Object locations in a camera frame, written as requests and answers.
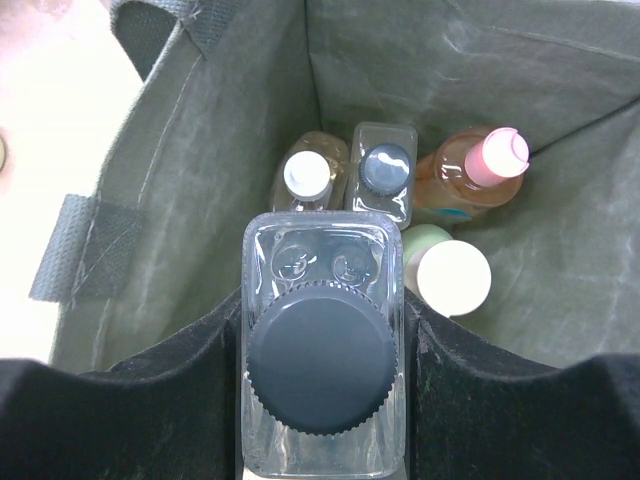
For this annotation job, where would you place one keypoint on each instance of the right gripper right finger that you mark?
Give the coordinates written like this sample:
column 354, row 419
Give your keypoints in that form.
column 480, row 412

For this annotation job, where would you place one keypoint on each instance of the green canvas bag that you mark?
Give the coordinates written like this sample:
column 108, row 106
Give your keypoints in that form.
column 228, row 86

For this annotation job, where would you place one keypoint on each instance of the orange bottle pink cap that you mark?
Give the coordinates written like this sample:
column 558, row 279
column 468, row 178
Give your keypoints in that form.
column 472, row 172

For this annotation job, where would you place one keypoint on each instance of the green bottle beige cap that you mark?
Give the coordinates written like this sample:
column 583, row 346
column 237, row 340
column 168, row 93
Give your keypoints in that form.
column 451, row 276

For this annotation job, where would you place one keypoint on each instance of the clear bottle yellow label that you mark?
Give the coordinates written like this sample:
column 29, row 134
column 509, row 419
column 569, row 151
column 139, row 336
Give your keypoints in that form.
column 321, row 348

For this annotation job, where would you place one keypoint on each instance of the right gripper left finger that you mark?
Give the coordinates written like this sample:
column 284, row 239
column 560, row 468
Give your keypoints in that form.
column 165, row 413

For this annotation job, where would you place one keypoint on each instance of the amber bottle white cap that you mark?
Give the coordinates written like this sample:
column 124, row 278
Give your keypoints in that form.
column 313, row 174

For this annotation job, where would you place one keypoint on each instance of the clear bottle dark label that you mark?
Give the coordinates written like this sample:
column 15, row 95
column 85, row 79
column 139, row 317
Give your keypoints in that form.
column 382, row 170

